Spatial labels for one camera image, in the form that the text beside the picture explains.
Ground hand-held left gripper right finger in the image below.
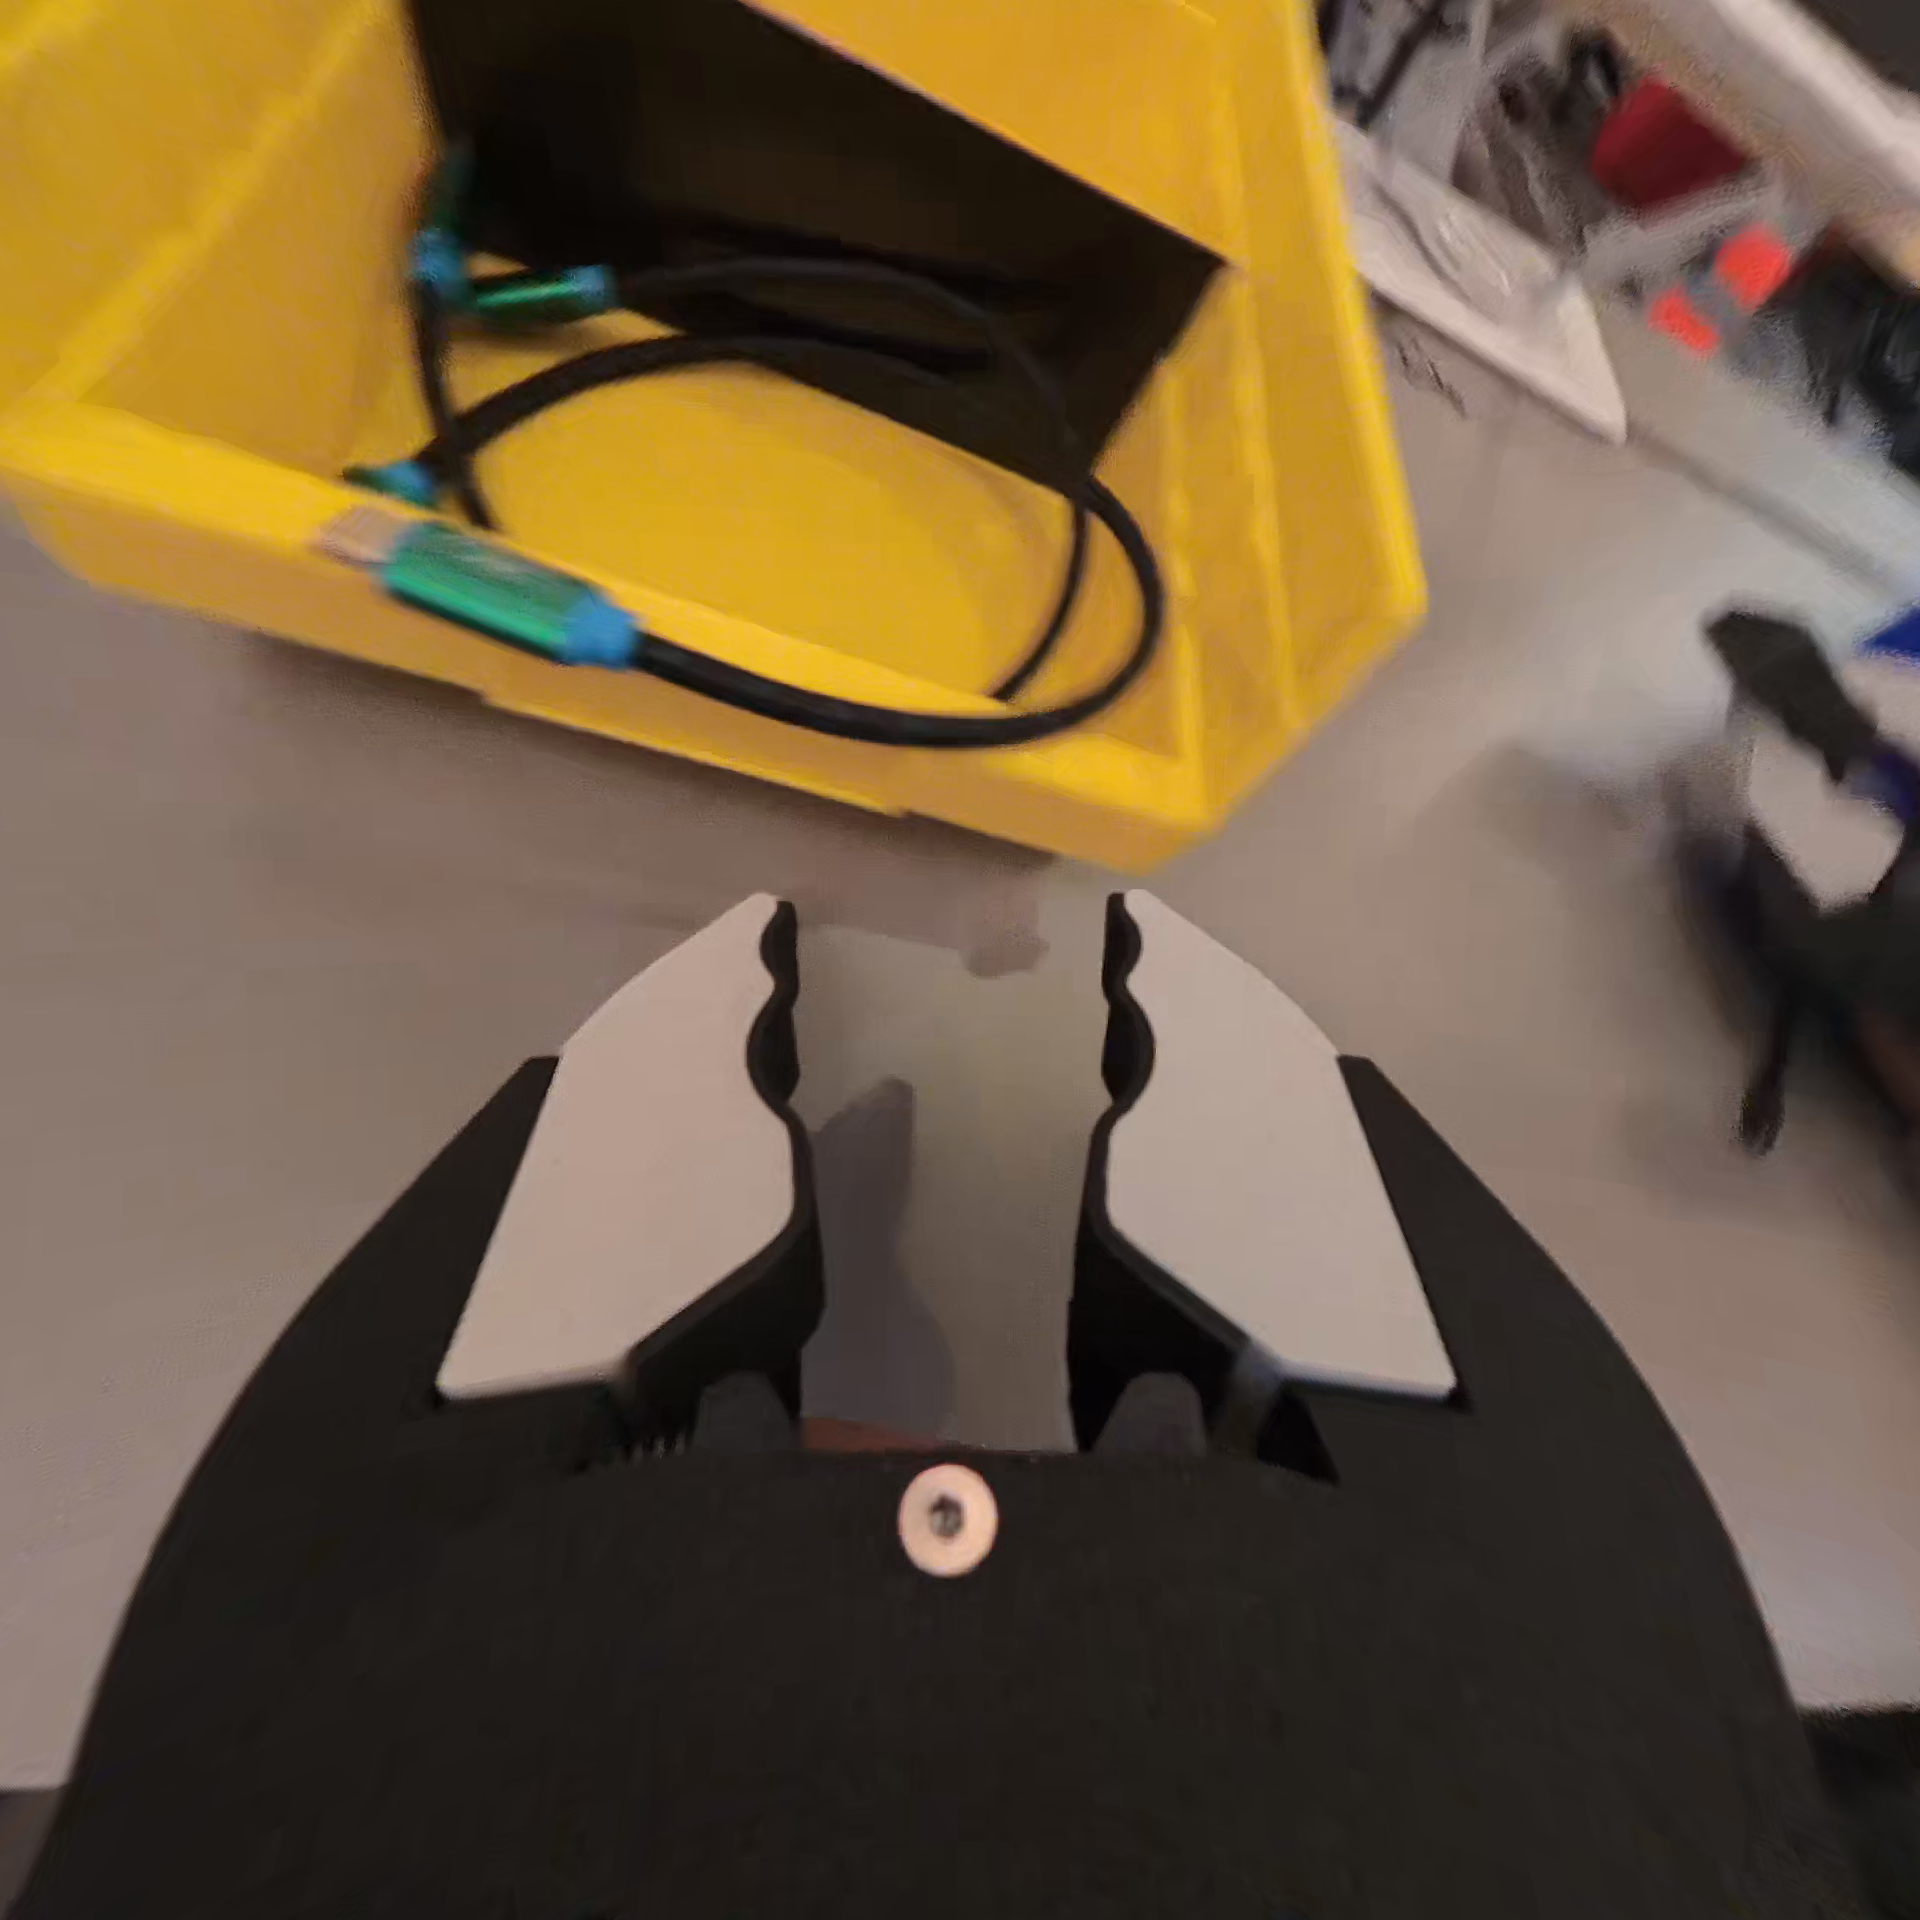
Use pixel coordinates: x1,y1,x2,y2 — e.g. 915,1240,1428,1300
1068,890,1461,1457

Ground black braided cable green plugs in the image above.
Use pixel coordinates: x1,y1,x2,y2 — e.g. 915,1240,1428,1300
311,337,1167,748
344,144,1089,707

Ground black bin divider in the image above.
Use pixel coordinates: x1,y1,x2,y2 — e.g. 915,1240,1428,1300
405,0,1225,473

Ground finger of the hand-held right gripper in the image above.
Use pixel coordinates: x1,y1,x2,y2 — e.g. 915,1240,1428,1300
1744,731,1912,920

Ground white panel base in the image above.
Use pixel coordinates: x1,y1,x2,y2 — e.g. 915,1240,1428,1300
1345,120,1632,445

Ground yellow plastic bin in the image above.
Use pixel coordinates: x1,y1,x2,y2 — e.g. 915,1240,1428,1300
0,0,1432,877

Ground grey desk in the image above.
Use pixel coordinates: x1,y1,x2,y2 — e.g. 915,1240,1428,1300
0,227,1920,1795

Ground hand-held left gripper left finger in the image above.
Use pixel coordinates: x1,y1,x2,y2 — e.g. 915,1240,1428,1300
434,894,827,1457

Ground red storage bin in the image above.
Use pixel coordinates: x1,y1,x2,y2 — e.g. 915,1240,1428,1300
1587,74,1751,215

